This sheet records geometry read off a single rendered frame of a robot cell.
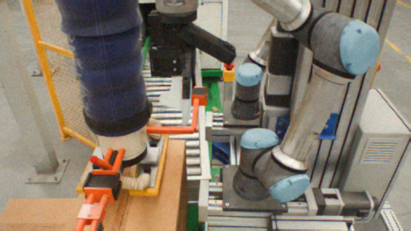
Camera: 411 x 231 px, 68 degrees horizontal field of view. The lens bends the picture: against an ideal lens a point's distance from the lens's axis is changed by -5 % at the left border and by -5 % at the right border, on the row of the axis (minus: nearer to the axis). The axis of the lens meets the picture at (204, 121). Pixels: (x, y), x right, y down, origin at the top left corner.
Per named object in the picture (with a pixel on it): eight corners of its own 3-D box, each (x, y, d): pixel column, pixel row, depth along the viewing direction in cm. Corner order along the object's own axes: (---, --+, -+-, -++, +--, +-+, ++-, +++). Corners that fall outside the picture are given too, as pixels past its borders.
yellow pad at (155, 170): (146, 136, 136) (144, 127, 133) (168, 137, 136) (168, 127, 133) (128, 196, 108) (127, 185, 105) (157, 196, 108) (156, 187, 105)
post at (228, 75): (219, 178, 263) (223, 67, 207) (227, 177, 264) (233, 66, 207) (220, 184, 258) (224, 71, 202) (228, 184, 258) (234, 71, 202)
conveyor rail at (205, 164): (193, 54, 382) (193, 38, 371) (197, 54, 382) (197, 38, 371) (201, 200, 191) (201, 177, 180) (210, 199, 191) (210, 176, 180)
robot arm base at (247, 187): (271, 171, 120) (274, 151, 114) (276, 201, 107) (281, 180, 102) (232, 170, 121) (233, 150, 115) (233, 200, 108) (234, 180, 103)
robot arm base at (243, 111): (259, 104, 161) (261, 87, 155) (262, 120, 148) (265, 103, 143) (229, 103, 162) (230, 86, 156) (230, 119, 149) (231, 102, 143)
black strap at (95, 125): (96, 98, 119) (95, 88, 117) (156, 98, 118) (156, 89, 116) (75, 133, 100) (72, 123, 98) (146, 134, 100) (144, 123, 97)
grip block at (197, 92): (188, 95, 144) (187, 86, 141) (206, 96, 144) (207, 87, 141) (186, 106, 137) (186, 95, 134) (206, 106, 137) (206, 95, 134)
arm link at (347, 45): (274, 175, 106) (348, 15, 82) (301, 206, 94) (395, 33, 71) (246, 177, 100) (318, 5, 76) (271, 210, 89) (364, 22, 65)
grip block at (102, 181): (93, 182, 99) (89, 168, 96) (123, 183, 99) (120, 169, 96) (85, 202, 92) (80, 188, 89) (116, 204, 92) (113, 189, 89)
